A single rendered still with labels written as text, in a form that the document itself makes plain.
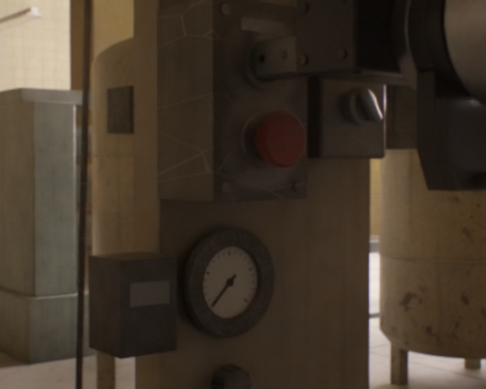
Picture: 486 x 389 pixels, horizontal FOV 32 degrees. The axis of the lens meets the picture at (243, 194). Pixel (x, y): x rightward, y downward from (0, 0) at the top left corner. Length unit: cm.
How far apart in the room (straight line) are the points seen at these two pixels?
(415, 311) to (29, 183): 305
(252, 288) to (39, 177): 599
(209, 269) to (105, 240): 344
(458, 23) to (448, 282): 512
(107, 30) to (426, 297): 415
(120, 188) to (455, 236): 238
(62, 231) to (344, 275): 602
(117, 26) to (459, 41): 786
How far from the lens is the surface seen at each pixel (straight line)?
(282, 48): 60
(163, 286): 64
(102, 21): 821
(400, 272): 571
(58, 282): 679
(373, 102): 69
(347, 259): 80
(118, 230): 402
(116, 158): 402
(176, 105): 64
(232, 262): 70
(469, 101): 48
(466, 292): 555
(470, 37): 45
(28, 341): 671
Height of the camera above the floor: 150
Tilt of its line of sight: 2 degrees down
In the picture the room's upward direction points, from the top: straight up
